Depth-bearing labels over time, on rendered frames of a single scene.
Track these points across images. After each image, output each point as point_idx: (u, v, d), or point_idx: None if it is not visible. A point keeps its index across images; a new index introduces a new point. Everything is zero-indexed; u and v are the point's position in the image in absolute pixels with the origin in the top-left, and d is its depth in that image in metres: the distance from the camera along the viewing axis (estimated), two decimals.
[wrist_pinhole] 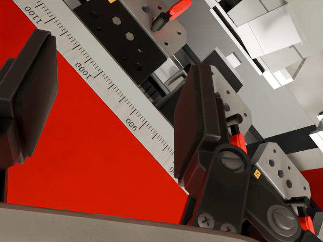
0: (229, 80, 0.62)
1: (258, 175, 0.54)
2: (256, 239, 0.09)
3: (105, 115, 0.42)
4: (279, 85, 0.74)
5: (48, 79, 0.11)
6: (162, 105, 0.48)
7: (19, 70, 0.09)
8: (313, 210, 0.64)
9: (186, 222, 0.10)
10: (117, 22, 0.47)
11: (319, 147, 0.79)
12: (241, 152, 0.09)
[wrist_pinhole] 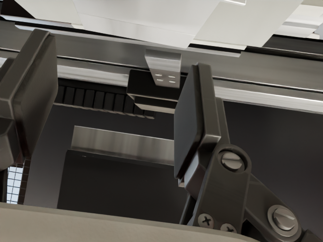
0: (148, 198, 0.23)
1: None
2: (256, 239, 0.09)
3: None
4: (312, 28, 0.25)
5: (48, 79, 0.11)
6: None
7: (19, 70, 0.09)
8: None
9: (186, 222, 0.10)
10: None
11: None
12: (241, 152, 0.09)
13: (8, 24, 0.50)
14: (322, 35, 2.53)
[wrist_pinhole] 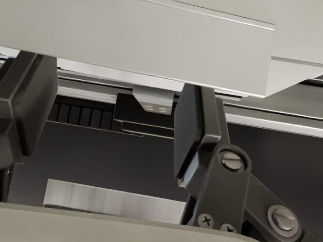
0: None
1: None
2: (256, 239, 0.09)
3: None
4: (322, 72, 0.22)
5: (48, 79, 0.11)
6: None
7: (19, 70, 0.09)
8: None
9: (186, 222, 0.10)
10: None
11: None
12: (241, 152, 0.09)
13: None
14: None
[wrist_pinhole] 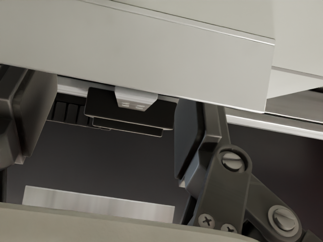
0: None
1: None
2: (257, 239, 0.09)
3: None
4: None
5: (47, 79, 0.11)
6: None
7: (18, 70, 0.09)
8: None
9: (186, 222, 0.10)
10: None
11: None
12: (242, 152, 0.09)
13: None
14: None
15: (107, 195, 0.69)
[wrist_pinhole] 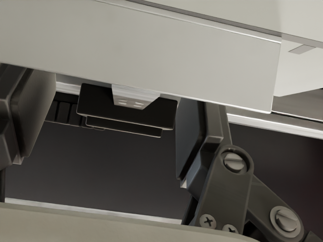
0: None
1: None
2: (259, 240, 0.09)
3: None
4: None
5: (46, 79, 0.11)
6: None
7: (17, 70, 0.09)
8: None
9: (188, 222, 0.10)
10: None
11: None
12: (243, 153, 0.09)
13: None
14: None
15: (101, 198, 0.65)
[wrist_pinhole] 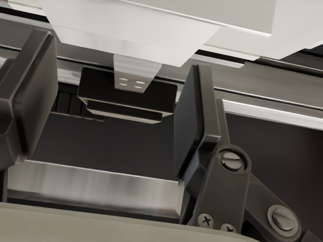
0: None
1: None
2: (256, 239, 0.09)
3: None
4: None
5: (48, 79, 0.11)
6: None
7: (19, 70, 0.09)
8: None
9: (186, 222, 0.10)
10: None
11: None
12: (241, 152, 0.09)
13: None
14: None
15: None
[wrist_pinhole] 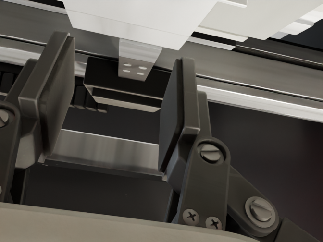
0: (128, 217, 0.18)
1: None
2: (237, 233, 0.09)
3: None
4: (308, 25, 0.23)
5: (67, 80, 0.11)
6: None
7: (43, 71, 0.09)
8: None
9: (171, 217, 0.09)
10: None
11: None
12: (219, 143, 0.09)
13: None
14: None
15: None
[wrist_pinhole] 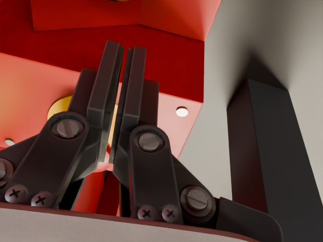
0: None
1: None
2: (179, 228, 0.08)
3: None
4: None
5: (117, 88, 0.12)
6: None
7: (105, 81, 0.09)
8: None
9: (126, 215, 0.09)
10: None
11: None
12: (155, 129, 0.09)
13: None
14: None
15: None
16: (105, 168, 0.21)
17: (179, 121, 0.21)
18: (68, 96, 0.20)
